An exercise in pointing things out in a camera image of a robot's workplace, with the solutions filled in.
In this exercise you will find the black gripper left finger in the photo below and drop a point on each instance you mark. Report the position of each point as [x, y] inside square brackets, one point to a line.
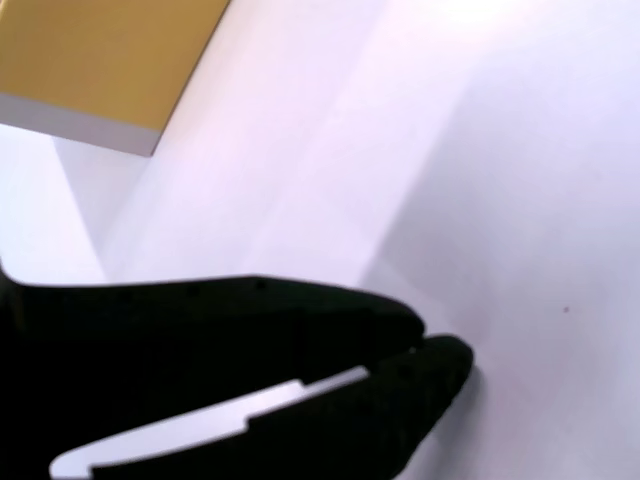
[175, 340]

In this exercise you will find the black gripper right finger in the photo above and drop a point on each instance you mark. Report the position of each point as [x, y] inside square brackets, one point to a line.
[350, 425]

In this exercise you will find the yellow open box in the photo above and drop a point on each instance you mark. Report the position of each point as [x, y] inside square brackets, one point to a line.
[95, 55]

